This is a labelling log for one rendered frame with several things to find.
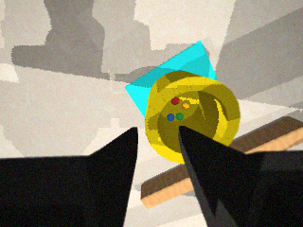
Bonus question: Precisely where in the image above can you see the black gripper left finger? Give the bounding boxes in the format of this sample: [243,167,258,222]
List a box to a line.
[0,127,138,227]

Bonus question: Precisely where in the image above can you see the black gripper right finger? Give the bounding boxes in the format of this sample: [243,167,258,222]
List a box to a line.
[178,126,303,227]

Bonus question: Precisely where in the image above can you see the tan wooden bar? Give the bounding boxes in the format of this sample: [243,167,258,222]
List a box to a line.
[140,116,303,209]

